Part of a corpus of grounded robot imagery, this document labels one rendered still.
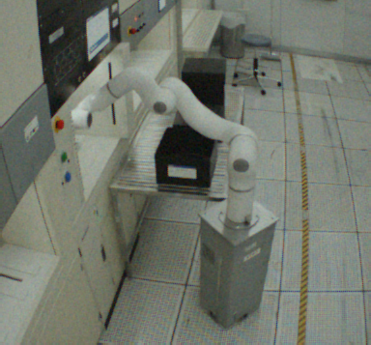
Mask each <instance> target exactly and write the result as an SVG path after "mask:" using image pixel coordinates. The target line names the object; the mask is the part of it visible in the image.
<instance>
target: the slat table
mask: <svg viewBox="0 0 371 345"><path fill-rule="evenodd" d="M237 92H239V93H237ZM225 95H227V96H225V97H229V98H225V100H224V102H225V108H229V109H225V110H226V111H225V118H226V119H228V120H227V121H230V122H235V123H237V124H238V125H240V126H243V118H244V101H245V96H244V88H243V87H235V86H225ZM227 99H230V100H227ZM228 102H231V103H228ZM227 104H231V105H227ZM226 106H230V107H226ZM237 108H238V110H237ZM177 111H178V109H177V107H176V105H174V108H173V110H172V111H171V112H170V113H168V114H166V115H165V116H162V115H158V114H156V113H154V112H153V111H150V110H149V111H148V113H147V115H146V117H145V119H144V121H143V122H142V124H141V126H140V129H139V131H138V133H137V134H136V136H135V138H134V140H133V141H132V143H131V144H130V145H129V147H128V151H127V153H126V155H125V157H124V159H123V160H122V162H121V164H120V166H119V168H118V170H117V172H116V175H115V177H114V180H113V182H112V184H111V186H110V191H111V198H112V205H113V211H114V215H116V216H119V220H121V221H116V224H117V231H118V238H119V242H120V245H121V250H122V257H123V262H124V263H125V269H126V275H127V277H128V280H129V281H131V280H132V278H131V276H132V271H131V267H130V265H129V258H128V255H129V253H130V250H131V245H132V243H133V240H134V239H135V236H136V234H137V231H138V228H139V226H140V223H141V221H142V220H141V218H142V216H143V214H144V212H145V209H146V206H147V204H148V201H149V199H150V196H160V197H170V198H182V199H192V200H203V201H214V202H222V201H224V200H226V199H227V197H228V173H227V170H221V168H227V166H224V165H227V163H226V162H227V157H228V155H226V154H228V152H225V151H229V148H223V147H229V145H228V144H227V143H225V142H222V143H217V149H218V150H217V152H218V153H220V154H217V155H218V156H220V157H217V158H221V159H218V160H217V161H220V162H217V163H216V164H218V165H217V166H216V170H215V172H214V178H217V179H212V182H211V185H217V186H210V189H202V188H190V187H180V186H178V185H174V186H169V185H168V184H164V185H157V184H158V183H156V174H150V173H156V171H154V170H155V161H154V160H153V159H154V153H155V151H156V148H157V144H159V142H160V140H161V138H162V136H163V134H164V131H165V129H166V128H167V127H172V126H171V125H172V124H173V121H174V119H173V118H175V114H177ZM236 113H237V114H236ZM232 115H237V116H232ZM158 117H162V118H158ZM228 117H233V118H228ZM153 119H157V120H153ZM235 119H236V121H235ZM170 120H172V121H170ZM150 121H152V122H150ZM162 122H165V123H162ZM158 124H161V125H158ZM150 126H154V127H150ZM146 128H147V129H146ZM150 131H154V132H150ZM144 133H148V134H144ZM156 134H160V135H156ZM148 136H152V137H148ZM141 138H144V139H141ZM152 139H157V140H152ZM142 141H148V142H142ZM145 144H151V145H145ZM220 144H226V145H220ZM137 146H141V147H137ZM148 147H154V148H148ZM137 149H143V151H136V150H137ZM152 150H153V151H152ZM149 151H152V152H149ZM137 153H144V154H137ZM139 156H144V157H139ZM138 158H143V159H138ZM137 161H142V162H137ZM152 162H153V163H152ZM134 164H140V165H134ZM145 165H146V166H145ZM151 165H152V166H151ZM131 167H138V168H131ZM143 168H145V170H143ZM127 170H128V171H134V172H127ZM139 172H144V173H139ZM218 172H225V173H218ZM124 174H129V175H124ZM134 175H142V176H134ZM215 175H221V176H215ZM225 175H226V176H225ZM147 176H153V177H147ZM122 177H125V178H122ZM129 178H137V179H129ZM145 179H148V180H145ZM221 179H225V180H221ZM123 181H131V182H123ZM135 182H139V183H135ZM216 182H223V183H216ZM146 183H151V184H146ZM120 184H125V185H120ZM128 185H136V186H128ZM223 185H224V187H221V186H223ZM142 186H145V187H142ZM155 187H157V188H155ZM160 188H168V189H160ZM170 189H179V190H170ZM213 189H221V190H213ZM222 189H223V191H222ZM182 190H190V191H182ZM193 191H196V192H193ZM201 191H202V192H201ZM118 192H128V193H135V194H139V195H147V197H146V199H145V202H144V204H143V207H142V209H141V212H140V214H139V217H138V219H137V221H136V226H135V228H134V231H133V233H132V236H131V237H130V240H129V242H128V246H126V239H125V231H124V224H123V222H122V217H121V210H120V202H119V195H118ZM204 192H212V193H204ZM216 193H222V194H216Z"/></svg>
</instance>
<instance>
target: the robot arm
mask: <svg viewBox="0 0 371 345"><path fill-rule="evenodd" d="M130 90H135V91H136V92H137V94H138V95H139V96H140V99H141V100H142V102H143V103H144V105H145V106H146V107H147V108H148V109H149V110H150V111H153V112H154V113H156V114H158V115H166V114H168V113H170V112H171V111H172V110H173V108H174V105H176V107H177V109H178V110H179V112H180V113H181V115H182V116H183V118H184V120H185V121H186V123H187V124H188V125H189V126H191V127H192V128H193V129H196V130H198V131H199V133H201V134H202V135H204V136H206V137H208V138H210V139H216V140H221V141H223V142H225V143H227V144H228V145H229V151H228V157H227V173H228V197H227V205H226V206H224V207H223V208H222V209H221V211H219V213H218V218H219V220H220V222H221V223H222V224H223V225H225V226H226V227H228V228H231V229H235V230H244V229H245V228H249V227H251V226H253V225H254V224H255V223H256V222H257V221H258V218H259V215H260V214H259V211H258V210H257V208H255V207H254V206H253V197H254V185H255V181H256V166H257V156H258V148H259V141H258V140H257V137H256V135H255V133H254V132H253V131H252V130H250V129H248V128H246V127H243V126H240V125H238V124H237V123H234V122H230V121H227V120H225V119H223V118H221V117H219V116H216V115H215V114H213V113H212V111H210V110H209V109H208V108H206V107H205V106H204V105H203V103H202V102H201V101H200V100H198V99H197V98H195V97H194V95H193V94H192V92H191V91H190V89H189V88H188V87H187V86H186V84H185V83H183V82H182V81H181V80H179V79H177V78H174V77H169V78H165V79H163V80H162V81H161V82H160V83H159V84H158V86H157V84H156V82H155V80H154V78H153V76H152V75H151V73H150V72H149V71H146V70H144V69H143V68H141V67H139V66H131V67H129V68H126V69H125V70H123V71H122V72H120V73H119V74H118V75H116V76H115V77H114V78H112V79H111V80H110V81H108V82H107V83H106V84H105V85H103V86H102V87H101V88H99V89H98V90H97V91H96V93H94V94H90V95H89V96H87V97H86V98H85V99H84V100H83V101H82V102H81V103H80V104H79V105H78V106H77V107H76V108H75V110H73V111H72V112H71V115H72V119H73V129H85V130H89V129H90V128H91V126H92V123H93V117H92V113H94V112H95V111H103V110H104V109H105V108H107V107H108V106H109V105H110V104H112V103H113V102H115V101H116V100H118V99H120V98H122V97H123V96H124V94H126V93H127V92H128V91H130Z"/></svg>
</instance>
